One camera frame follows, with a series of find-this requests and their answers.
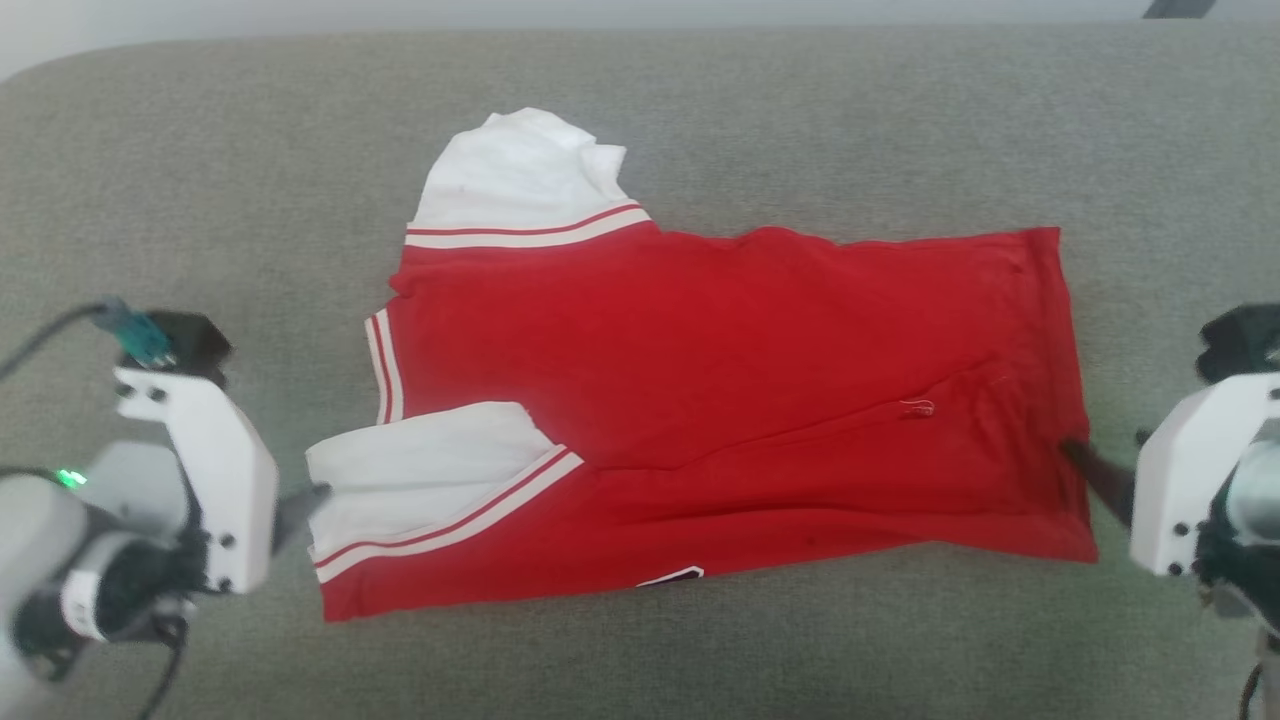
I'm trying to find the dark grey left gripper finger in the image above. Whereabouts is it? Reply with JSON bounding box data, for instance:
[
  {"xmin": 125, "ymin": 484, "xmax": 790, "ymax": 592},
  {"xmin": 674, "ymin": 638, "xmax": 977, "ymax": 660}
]
[{"xmin": 272, "ymin": 483, "xmax": 333, "ymax": 557}]

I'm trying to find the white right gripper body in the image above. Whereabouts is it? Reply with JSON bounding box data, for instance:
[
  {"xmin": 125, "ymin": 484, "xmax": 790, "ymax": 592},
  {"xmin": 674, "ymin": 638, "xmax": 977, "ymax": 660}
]
[{"xmin": 1130, "ymin": 372, "xmax": 1280, "ymax": 579}]

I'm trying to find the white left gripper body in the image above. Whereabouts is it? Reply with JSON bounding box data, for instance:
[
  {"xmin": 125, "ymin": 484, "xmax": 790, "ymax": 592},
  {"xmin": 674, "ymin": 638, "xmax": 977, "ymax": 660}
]
[{"xmin": 112, "ymin": 365, "xmax": 281, "ymax": 596}]

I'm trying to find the red and white basketball jersey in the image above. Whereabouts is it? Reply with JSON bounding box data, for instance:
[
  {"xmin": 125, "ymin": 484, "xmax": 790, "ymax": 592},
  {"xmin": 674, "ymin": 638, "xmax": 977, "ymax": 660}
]
[{"xmin": 305, "ymin": 107, "xmax": 1099, "ymax": 623}]

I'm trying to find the grey fabric sofa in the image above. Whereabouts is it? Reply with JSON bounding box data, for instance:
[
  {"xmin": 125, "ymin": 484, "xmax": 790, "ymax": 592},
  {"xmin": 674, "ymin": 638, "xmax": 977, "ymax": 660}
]
[{"xmin": 0, "ymin": 20, "xmax": 1280, "ymax": 720}]

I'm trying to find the teal left camera connector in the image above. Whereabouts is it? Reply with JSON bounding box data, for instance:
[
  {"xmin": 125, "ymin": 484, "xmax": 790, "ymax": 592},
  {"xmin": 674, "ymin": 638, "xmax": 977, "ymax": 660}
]
[{"xmin": 95, "ymin": 297, "xmax": 179, "ymax": 369}]

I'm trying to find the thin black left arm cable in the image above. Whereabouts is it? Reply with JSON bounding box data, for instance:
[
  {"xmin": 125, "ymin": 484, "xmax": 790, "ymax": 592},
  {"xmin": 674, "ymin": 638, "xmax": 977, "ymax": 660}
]
[{"xmin": 132, "ymin": 608, "xmax": 193, "ymax": 720}]

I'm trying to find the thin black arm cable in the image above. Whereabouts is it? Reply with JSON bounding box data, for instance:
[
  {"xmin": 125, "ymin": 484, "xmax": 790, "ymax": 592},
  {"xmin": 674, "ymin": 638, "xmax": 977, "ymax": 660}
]
[
  {"xmin": 1238, "ymin": 655, "xmax": 1269, "ymax": 720},
  {"xmin": 132, "ymin": 608, "xmax": 193, "ymax": 720}
]

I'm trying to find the thin black left camera cable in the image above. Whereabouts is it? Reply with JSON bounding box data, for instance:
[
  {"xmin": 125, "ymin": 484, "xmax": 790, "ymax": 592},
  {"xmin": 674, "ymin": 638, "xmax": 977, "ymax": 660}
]
[{"xmin": 0, "ymin": 300, "xmax": 113, "ymax": 383}]

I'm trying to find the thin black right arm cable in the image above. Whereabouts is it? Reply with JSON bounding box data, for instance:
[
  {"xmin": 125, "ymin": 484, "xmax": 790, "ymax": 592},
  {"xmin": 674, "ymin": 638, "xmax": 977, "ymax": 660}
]
[{"xmin": 1238, "ymin": 655, "xmax": 1269, "ymax": 720}]

